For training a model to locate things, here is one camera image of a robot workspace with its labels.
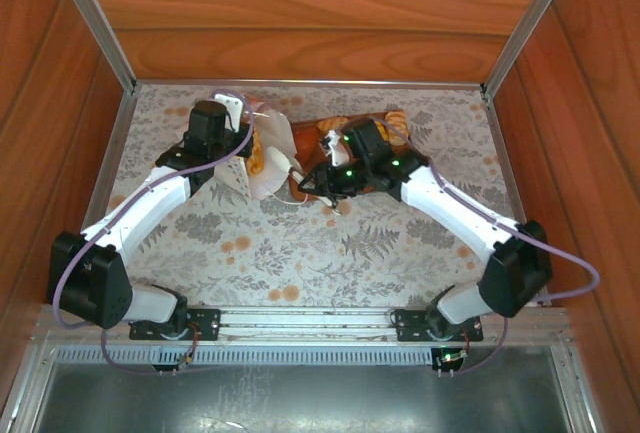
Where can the pale fake croissant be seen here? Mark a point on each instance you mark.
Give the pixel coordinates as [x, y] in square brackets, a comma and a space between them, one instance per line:
[332, 125]

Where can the orange fake pastry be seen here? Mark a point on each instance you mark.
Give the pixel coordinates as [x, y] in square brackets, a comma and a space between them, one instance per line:
[256, 158]

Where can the cartoon animal paper bag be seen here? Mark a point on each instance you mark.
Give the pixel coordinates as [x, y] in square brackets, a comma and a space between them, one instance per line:
[277, 128]

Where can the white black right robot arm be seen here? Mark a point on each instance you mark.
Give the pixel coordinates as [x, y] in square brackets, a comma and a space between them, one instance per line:
[450, 213]

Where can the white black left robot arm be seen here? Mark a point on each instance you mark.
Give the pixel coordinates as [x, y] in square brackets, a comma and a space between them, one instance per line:
[150, 203]

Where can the brown wooden cutting board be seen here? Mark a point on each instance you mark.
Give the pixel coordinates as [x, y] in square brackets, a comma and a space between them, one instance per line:
[306, 145]

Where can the floral fern tablecloth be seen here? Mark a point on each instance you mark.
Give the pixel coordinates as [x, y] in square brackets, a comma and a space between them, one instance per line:
[300, 253]

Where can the circuit board with green light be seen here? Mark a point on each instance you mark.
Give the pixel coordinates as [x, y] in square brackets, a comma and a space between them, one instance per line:
[450, 357]

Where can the shiny metal sheet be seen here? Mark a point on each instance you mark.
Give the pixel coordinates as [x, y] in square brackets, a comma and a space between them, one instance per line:
[300, 398]

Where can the aluminium table edge rail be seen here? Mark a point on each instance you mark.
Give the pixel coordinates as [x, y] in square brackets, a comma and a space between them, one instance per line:
[507, 163]
[350, 84]

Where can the aluminium frame post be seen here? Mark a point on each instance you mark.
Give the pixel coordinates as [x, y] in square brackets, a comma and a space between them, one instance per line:
[95, 18]
[530, 23]

